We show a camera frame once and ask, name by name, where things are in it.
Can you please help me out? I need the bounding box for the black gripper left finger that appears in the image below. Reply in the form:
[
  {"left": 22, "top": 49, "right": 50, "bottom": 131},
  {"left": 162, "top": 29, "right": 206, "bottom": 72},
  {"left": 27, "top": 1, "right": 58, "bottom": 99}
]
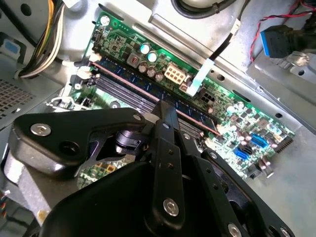
[{"left": 1, "top": 100, "right": 187, "bottom": 225}]

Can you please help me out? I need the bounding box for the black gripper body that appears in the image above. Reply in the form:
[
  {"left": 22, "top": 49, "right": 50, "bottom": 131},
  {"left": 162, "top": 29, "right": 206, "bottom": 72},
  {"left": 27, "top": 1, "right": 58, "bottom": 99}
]
[{"left": 39, "top": 129, "right": 225, "bottom": 237}]

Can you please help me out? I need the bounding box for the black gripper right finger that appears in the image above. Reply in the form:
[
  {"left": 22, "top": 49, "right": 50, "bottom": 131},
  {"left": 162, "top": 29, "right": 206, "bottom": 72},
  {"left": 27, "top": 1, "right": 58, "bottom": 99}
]
[{"left": 174, "top": 115, "right": 296, "bottom": 237}]

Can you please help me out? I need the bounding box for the RAM stick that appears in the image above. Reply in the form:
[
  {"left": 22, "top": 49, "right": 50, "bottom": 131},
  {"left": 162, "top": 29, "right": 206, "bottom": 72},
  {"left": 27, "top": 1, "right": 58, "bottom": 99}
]
[{"left": 90, "top": 56, "right": 222, "bottom": 136}]

